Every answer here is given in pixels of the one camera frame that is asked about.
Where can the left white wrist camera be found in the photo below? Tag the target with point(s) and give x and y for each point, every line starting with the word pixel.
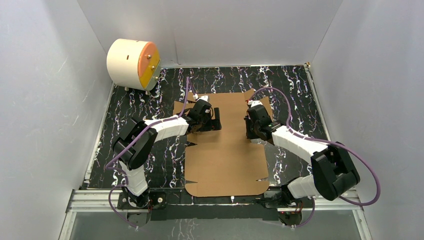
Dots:
pixel 205 98

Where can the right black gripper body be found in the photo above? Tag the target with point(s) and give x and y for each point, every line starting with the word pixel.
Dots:
pixel 256 128

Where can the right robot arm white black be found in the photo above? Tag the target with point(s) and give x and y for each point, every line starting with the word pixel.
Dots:
pixel 333 170

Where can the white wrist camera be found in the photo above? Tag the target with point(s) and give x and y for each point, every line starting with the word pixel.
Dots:
pixel 253 103
pixel 205 98

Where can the brown cardboard box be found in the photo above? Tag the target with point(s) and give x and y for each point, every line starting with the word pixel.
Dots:
pixel 224 163

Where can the white cylindrical drum orange face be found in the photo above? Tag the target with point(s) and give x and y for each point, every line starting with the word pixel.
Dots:
pixel 134 64

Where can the aluminium frame rail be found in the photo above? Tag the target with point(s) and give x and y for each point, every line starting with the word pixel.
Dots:
pixel 89 217

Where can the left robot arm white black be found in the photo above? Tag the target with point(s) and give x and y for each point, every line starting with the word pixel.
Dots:
pixel 133 146

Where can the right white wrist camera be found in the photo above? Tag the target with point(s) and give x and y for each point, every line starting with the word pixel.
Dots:
pixel 253 103

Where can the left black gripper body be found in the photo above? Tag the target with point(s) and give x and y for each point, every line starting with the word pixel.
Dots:
pixel 212 122

